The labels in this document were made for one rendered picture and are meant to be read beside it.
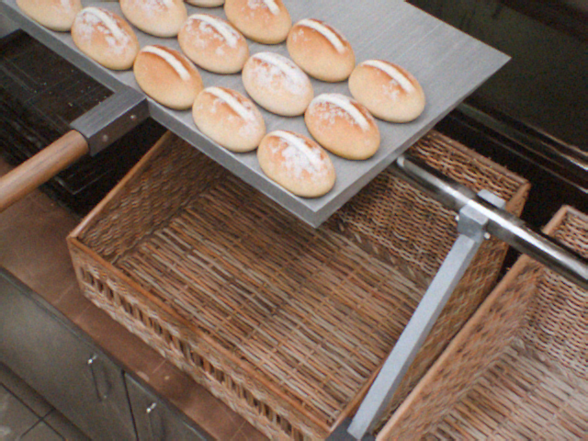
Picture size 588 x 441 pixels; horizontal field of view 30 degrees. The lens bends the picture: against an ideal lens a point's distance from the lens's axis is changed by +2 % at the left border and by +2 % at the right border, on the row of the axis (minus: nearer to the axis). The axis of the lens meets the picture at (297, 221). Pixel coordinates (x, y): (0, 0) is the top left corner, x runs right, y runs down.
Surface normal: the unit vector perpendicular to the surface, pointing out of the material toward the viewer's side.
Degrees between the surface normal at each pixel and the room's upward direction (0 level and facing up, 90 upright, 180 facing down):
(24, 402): 0
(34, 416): 0
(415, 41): 0
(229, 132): 61
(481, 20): 70
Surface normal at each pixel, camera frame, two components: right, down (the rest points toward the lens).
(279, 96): -0.33, 0.32
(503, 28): -0.63, 0.32
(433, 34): -0.01, -0.65
